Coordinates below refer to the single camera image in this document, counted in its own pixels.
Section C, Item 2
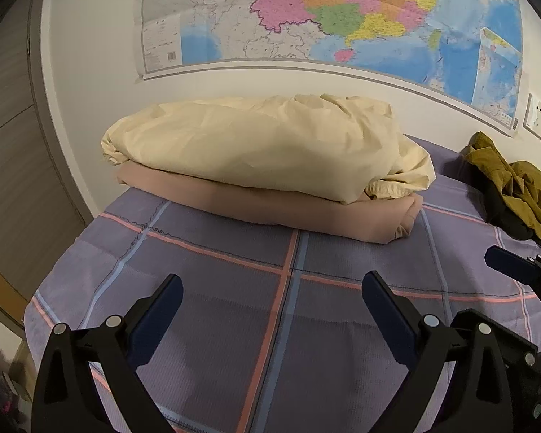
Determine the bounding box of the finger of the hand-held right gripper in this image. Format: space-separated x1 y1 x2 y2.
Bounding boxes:
489 320 541 373
484 246 541 290

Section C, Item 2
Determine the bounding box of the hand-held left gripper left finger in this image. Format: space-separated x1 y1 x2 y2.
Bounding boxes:
31 273 184 433

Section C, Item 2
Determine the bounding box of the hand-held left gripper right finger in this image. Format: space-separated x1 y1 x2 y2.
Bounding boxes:
363 271 512 433

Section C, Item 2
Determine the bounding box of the cream shirt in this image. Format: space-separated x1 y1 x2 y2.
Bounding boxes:
100 93 436 205

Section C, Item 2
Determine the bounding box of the black garment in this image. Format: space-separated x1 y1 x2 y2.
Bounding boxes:
482 180 539 241

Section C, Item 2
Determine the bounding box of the olive green jacket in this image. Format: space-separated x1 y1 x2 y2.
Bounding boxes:
462 131 541 258

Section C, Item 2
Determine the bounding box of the purple plaid bed sheet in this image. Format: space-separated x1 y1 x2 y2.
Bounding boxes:
25 133 541 433

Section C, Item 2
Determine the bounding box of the pink garment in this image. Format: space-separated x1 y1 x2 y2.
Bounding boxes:
116 162 423 245

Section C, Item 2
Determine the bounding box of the grey wooden door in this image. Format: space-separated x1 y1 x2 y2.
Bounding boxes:
0 0 102 339

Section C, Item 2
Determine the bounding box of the white wall switch panel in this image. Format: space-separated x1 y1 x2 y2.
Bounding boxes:
523 92 541 152

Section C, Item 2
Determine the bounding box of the grey wall trim strip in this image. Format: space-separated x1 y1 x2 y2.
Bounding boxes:
142 56 519 138

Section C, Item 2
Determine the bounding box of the colourful wall map poster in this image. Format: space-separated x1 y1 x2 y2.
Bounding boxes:
133 0 524 138

